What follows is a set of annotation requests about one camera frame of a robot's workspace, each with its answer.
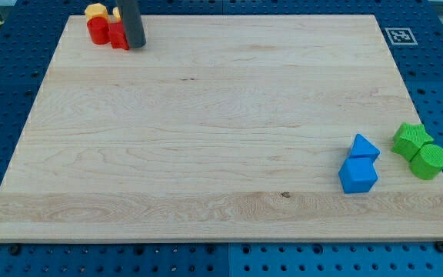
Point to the red cylinder block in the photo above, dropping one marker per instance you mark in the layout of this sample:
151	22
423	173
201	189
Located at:
98	30

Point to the blue triangular block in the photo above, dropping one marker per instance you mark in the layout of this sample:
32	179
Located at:
362	148

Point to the green cylinder block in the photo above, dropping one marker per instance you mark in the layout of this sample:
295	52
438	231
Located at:
428	162

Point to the yellow block behind pusher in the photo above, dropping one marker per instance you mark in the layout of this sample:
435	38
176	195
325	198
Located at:
116	14

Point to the blue cube block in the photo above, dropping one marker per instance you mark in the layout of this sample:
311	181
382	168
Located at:
357	175

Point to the light wooden board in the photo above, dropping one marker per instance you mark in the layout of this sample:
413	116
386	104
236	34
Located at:
221	129

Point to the red angular block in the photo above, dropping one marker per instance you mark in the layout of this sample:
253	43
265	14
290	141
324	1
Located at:
117	37

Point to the white fiducial marker tag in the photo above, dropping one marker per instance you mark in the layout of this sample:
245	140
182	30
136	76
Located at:
400	36

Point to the green star block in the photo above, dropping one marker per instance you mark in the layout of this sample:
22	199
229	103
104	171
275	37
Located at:
409	139

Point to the yellow hexagon block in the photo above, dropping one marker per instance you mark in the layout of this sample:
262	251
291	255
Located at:
96	10

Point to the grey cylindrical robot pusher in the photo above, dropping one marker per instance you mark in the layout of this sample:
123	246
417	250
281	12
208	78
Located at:
132	22

